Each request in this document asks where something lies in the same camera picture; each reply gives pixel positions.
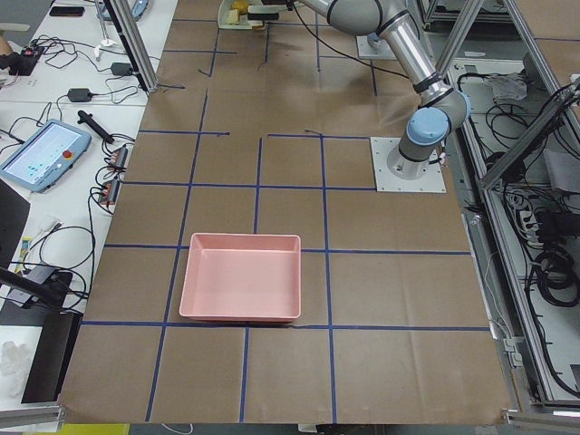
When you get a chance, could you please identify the aluminium frame post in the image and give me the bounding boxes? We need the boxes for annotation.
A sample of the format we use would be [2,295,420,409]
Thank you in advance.
[103,0,159,94]

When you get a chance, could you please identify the second grey robot base plate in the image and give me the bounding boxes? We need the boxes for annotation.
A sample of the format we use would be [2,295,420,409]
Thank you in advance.
[370,137,447,194]

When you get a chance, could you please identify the yellow potato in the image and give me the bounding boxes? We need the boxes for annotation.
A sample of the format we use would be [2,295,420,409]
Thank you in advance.
[230,0,250,15]

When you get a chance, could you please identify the pale green plastic dustpan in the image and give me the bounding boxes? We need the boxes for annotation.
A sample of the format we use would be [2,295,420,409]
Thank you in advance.
[217,0,265,31]

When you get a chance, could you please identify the black power adapter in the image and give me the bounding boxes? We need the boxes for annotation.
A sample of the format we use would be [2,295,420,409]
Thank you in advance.
[66,88,93,102]
[111,63,133,77]

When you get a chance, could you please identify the small bread piece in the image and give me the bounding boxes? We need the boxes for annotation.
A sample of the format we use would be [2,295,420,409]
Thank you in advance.
[227,10,239,25]

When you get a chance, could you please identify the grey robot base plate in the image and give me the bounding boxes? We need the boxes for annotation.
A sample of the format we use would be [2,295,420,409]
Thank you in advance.
[356,34,395,60]

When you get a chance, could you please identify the white hand brush black bristles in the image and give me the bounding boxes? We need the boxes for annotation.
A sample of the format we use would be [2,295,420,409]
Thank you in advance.
[247,4,295,22]

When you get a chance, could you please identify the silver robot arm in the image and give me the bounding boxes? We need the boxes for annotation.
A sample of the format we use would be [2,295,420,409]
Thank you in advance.
[303,0,471,180]

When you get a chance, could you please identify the pink plastic tray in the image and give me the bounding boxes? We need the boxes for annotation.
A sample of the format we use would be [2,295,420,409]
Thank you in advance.
[179,233,302,323]

